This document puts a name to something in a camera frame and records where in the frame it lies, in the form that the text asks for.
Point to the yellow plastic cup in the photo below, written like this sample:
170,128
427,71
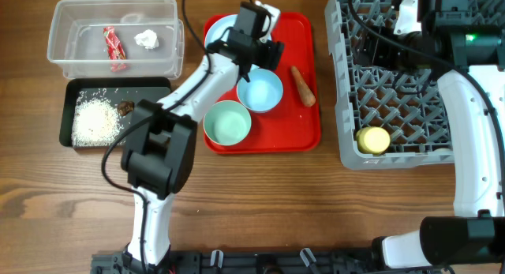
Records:
373,140

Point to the red serving tray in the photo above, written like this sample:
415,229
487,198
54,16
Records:
290,126

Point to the white rice pile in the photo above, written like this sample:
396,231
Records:
96,120

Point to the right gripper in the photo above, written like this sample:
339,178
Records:
372,49

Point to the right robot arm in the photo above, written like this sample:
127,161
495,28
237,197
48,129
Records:
467,62

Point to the green bowl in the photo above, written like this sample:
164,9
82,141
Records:
227,123

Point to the orange carrot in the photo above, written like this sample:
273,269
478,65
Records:
307,97

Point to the blue bowl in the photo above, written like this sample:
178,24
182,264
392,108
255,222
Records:
262,92

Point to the grey dishwasher rack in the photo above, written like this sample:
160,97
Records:
408,107

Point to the white round plate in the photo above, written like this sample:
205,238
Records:
220,31

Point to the clear plastic bin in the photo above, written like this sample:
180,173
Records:
77,45

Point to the black plastic tray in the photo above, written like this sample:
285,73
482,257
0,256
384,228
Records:
118,89

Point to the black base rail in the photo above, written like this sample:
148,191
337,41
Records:
352,261

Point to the white tissue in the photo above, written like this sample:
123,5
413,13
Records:
147,39

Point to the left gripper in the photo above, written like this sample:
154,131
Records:
272,54

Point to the dark brown food scrap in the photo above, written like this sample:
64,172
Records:
125,107

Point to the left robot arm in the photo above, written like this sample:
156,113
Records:
160,142

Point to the red snack wrapper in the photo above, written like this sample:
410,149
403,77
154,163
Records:
114,49

